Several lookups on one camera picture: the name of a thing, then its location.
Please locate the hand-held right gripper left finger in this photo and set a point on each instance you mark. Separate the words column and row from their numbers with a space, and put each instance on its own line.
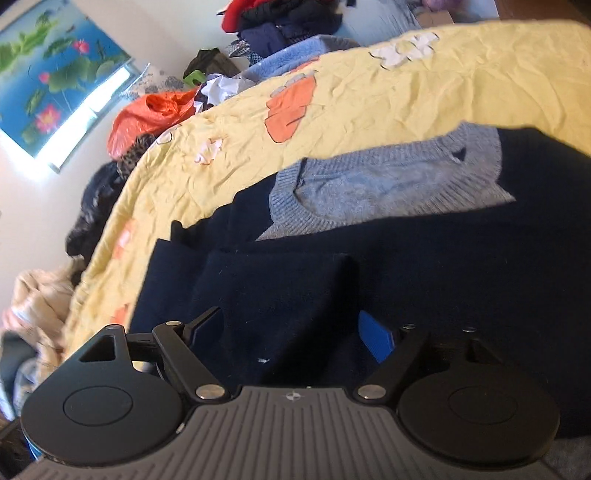
column 204, row 324

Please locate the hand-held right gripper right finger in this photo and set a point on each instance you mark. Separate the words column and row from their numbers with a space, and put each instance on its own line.
column 376, row 340

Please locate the navy and grey knit sweater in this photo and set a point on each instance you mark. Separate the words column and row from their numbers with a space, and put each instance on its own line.
column 415, row 258

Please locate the pile of dark and red clothes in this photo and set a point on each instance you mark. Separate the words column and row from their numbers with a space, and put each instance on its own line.
column 277, row 18

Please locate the dark navy padded cloth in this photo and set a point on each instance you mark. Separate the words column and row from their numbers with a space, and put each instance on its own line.
column 94, row 207

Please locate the cream quilt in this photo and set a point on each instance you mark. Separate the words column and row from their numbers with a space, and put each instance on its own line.
column 34, row 300

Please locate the leopard print cloth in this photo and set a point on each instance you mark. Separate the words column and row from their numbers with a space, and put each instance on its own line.
column 134, row 154

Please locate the orange plastic bag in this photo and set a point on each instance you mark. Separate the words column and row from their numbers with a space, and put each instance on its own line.
column 147, row 115

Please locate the yellow carrot print bedsheet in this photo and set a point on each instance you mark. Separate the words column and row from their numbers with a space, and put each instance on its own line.
column 369, row 106

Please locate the white crumpled cloth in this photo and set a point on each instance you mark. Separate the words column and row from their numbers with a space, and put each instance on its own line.
column 221, row 90

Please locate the dark olive bag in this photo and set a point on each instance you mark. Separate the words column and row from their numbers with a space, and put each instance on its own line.
column 205, row 62

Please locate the light blue towel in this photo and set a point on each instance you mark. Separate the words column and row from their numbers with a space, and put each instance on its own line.
column 295, row 55

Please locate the pale blue denim cloth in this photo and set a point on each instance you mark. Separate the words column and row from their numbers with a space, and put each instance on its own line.
column 392, row 23

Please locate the purple plush toy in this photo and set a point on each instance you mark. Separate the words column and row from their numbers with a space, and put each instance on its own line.
column 445, row 3

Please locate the brown wooden furniture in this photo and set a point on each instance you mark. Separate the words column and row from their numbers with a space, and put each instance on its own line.
column 545, row 9

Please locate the lotus print wall poster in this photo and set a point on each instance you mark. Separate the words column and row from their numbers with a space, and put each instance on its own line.
column 44, row 69

